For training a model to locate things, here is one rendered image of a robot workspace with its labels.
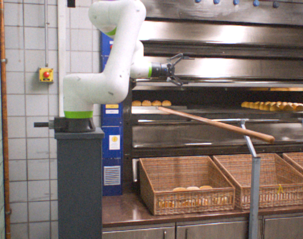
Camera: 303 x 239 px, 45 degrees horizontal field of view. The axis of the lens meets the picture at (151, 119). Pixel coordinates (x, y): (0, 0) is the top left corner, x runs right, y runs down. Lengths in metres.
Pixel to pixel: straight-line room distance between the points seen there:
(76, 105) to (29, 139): 1.17
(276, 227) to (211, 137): 0.80
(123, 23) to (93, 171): 0.66
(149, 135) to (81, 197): 1.25
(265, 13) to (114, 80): 1.88
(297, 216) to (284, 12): 1.58
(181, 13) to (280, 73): 0.94
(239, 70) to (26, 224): 1.96
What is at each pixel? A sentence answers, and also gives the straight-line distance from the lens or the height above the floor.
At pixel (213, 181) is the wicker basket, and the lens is 2.80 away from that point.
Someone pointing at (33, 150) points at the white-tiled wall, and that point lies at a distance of 2.70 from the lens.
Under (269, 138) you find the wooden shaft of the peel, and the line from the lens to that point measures 1.56.
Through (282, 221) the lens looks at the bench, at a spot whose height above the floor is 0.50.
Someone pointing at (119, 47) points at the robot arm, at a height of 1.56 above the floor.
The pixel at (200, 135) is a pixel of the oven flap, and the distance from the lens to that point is 2.86.
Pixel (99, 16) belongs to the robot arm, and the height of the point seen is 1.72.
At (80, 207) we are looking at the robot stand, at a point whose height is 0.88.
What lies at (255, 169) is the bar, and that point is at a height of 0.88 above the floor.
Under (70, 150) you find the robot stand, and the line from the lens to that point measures 1.56.
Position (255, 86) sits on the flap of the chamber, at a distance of 2.85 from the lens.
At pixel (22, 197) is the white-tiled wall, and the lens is 2.79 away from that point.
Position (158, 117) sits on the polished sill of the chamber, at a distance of 2.74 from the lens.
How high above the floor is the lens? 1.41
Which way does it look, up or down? 6 degrees down
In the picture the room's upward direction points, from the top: 1 degrees clockwise
